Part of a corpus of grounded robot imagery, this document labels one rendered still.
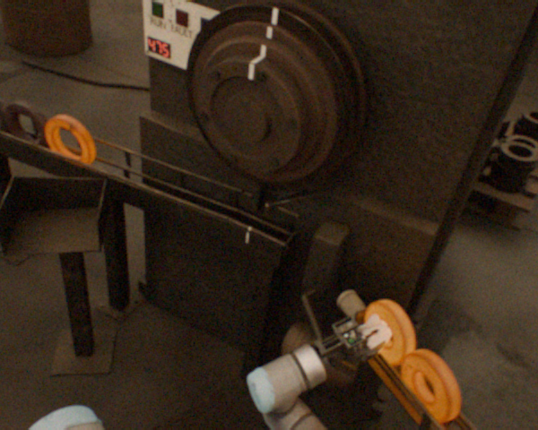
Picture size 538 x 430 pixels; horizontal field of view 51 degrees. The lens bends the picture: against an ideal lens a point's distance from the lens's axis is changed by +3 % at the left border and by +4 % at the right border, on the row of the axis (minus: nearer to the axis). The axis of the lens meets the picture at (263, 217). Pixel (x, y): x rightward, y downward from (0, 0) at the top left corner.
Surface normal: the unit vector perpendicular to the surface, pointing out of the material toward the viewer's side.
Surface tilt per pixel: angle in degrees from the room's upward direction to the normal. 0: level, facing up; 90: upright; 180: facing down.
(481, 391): 0
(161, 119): 0
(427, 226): 0
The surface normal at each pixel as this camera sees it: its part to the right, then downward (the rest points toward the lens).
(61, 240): 0.02, -0.77
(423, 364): -0.90, 0.20
